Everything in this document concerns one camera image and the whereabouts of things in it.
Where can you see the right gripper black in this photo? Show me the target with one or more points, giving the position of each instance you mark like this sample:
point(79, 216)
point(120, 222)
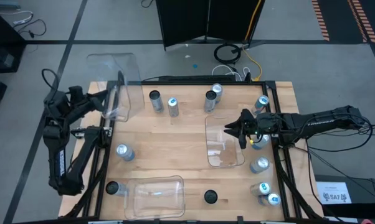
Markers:
point(262, 124)

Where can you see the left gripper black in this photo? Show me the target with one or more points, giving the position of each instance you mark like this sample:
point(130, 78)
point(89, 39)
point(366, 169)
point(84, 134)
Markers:
point(98, 100)

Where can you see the clear plastic bin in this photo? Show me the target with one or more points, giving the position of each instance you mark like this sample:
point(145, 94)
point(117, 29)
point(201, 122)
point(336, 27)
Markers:
point(221, 149)
point(156, 197)
point(125, 77)

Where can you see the white light-blue seltzer can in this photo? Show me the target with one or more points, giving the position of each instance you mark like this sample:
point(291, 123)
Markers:
point(125, 152)
point(218, 88)
point(263, 143)
point(259, 165)

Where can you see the blue silver Red Bull can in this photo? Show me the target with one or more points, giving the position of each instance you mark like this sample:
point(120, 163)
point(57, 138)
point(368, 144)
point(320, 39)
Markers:
point(263, 188)
point(259, 105)
point(273, 199)
point(173, 109)

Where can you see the white Celsius can black lid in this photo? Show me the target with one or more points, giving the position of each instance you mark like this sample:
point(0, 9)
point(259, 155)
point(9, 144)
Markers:
point(112, 188)
point(210, 104)
point(210, 196)
point(156, 102)

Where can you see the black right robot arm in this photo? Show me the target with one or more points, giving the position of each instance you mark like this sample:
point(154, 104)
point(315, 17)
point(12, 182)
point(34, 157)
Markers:
point(324, 121)

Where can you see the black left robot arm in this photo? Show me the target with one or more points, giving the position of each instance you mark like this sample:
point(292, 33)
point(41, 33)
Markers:
point(58, 161)

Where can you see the long black bar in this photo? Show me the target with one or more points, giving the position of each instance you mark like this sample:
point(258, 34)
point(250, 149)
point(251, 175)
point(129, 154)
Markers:
point(197, 78)

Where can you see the black cabinet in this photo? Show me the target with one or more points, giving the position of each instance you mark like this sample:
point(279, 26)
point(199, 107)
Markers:
point(3, 53)

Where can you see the white SA7 label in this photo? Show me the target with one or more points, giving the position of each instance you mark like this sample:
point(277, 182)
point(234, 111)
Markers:
point(334, 193)

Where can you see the black folding partition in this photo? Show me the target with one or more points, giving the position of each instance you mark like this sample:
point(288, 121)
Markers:
point(187, 21)

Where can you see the black box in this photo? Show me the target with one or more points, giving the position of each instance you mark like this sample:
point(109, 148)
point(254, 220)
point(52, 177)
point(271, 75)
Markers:
point(365, 193)

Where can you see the black mat orange stripes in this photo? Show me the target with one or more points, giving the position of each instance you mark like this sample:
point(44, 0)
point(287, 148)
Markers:
point(340, 18)

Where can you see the silver aluminium bracket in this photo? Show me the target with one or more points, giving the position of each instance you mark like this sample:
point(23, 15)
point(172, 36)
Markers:
point(76, 132)

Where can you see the black aluminium frame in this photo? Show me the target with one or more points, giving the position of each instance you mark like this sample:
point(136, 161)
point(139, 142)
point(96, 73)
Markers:
point(190, 83)

